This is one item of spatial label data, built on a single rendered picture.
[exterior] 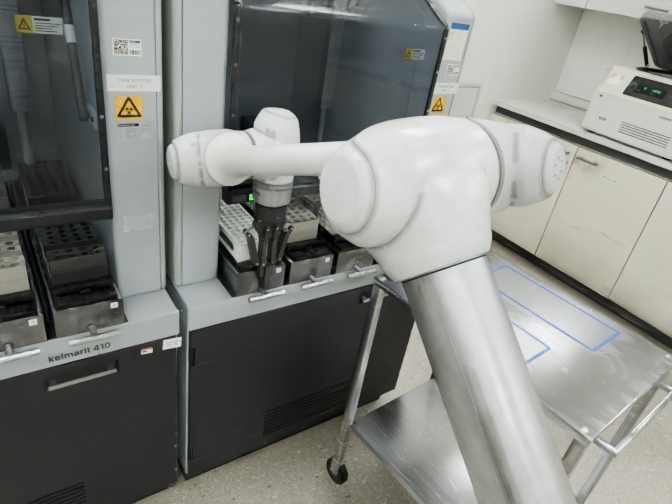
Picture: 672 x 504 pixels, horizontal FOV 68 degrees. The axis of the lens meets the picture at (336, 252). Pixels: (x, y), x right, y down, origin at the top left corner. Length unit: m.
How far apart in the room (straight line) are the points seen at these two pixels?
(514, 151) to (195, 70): 0.70
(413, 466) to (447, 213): 1.16
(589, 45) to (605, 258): 1.51
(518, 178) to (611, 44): 3.31
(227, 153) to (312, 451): 1.24
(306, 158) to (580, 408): 0.72
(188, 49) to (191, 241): 0.44
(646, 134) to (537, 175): 2.46
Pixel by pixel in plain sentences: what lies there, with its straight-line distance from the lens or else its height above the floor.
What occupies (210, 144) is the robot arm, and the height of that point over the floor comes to 1.17.
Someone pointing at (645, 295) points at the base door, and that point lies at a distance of 3.20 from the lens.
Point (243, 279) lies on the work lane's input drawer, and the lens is 1.27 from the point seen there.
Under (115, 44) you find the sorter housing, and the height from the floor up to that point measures 1.31.
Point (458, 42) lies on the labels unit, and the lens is 1.53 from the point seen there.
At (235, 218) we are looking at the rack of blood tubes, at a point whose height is 0.86.
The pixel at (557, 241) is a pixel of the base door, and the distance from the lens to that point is 3.38.
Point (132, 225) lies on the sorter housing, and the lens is 1.20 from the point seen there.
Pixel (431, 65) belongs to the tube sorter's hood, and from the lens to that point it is 1.46.
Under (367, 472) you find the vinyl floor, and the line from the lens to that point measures 1.90.
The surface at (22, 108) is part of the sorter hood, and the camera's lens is 1.06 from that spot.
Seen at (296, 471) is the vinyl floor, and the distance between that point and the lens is 1.86.
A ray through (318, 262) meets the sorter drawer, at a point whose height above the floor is 0.79.
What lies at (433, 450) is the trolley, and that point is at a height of 0.28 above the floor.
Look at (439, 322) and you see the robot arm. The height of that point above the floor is 1.19.
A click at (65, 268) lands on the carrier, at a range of 1.20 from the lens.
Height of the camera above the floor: 1.50
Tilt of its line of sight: 29 degrees down
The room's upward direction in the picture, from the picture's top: 10 degrees clockwise
